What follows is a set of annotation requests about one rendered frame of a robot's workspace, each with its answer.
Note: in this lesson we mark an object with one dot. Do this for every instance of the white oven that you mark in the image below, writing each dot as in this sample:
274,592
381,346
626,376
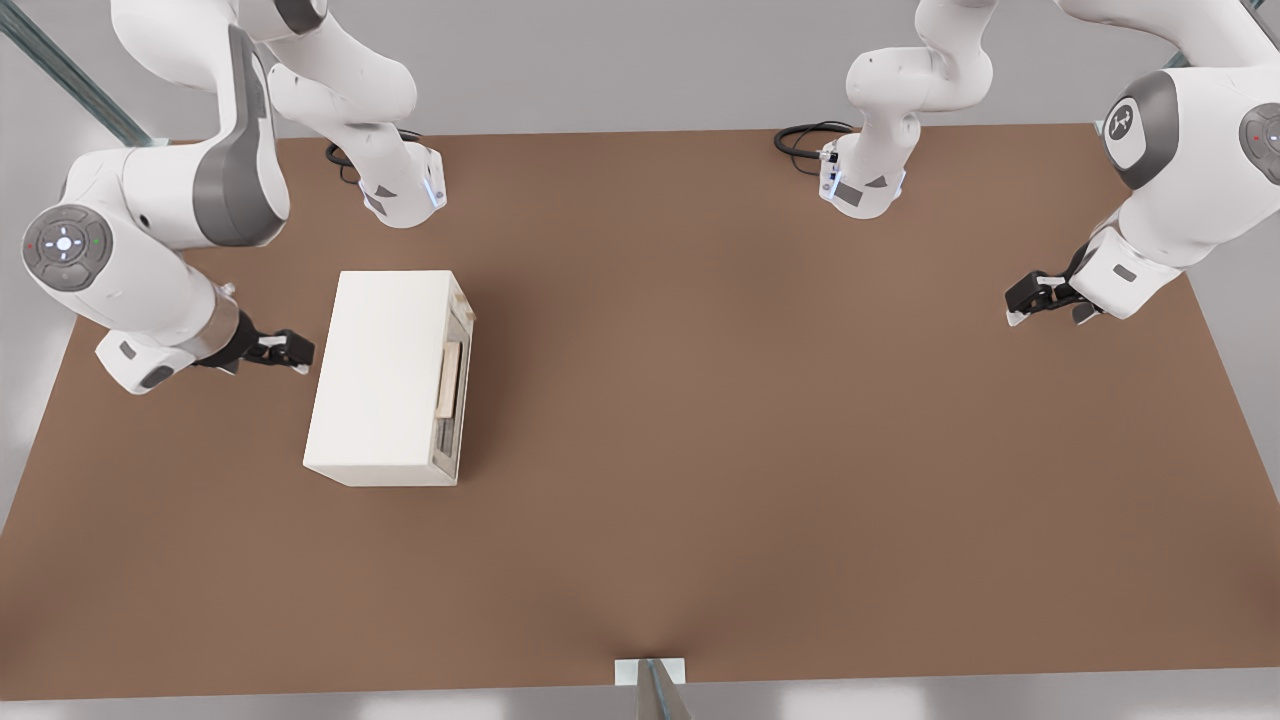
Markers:
385,380

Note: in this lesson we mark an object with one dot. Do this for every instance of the white oven door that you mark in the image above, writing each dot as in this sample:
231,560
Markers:
452,385

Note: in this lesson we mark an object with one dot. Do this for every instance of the silver frame post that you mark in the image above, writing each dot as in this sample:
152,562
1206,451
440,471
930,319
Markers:
70,70
655,690

